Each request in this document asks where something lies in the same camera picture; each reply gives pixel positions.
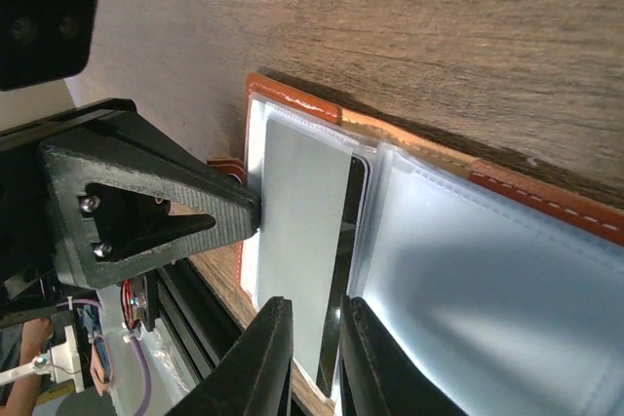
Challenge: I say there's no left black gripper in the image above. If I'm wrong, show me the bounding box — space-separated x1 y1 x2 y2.
1 98 260 327

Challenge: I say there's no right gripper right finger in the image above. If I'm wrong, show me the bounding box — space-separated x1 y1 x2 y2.
339 296 464 415

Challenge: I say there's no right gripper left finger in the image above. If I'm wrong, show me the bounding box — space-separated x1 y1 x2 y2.
168 296 293 416

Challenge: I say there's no brown leather card holder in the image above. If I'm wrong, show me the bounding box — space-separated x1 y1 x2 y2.
214 74 623 415

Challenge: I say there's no black VIP card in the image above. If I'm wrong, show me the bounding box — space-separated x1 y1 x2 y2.
316 155 370 397

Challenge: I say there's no grey card in holder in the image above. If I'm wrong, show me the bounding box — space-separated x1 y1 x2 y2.
257 120 351 378

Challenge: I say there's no black aluminium frame rail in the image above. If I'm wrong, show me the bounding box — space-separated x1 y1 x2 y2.
145 259 318 416

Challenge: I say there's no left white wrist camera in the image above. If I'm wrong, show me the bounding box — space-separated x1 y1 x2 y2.
0 0 103 94

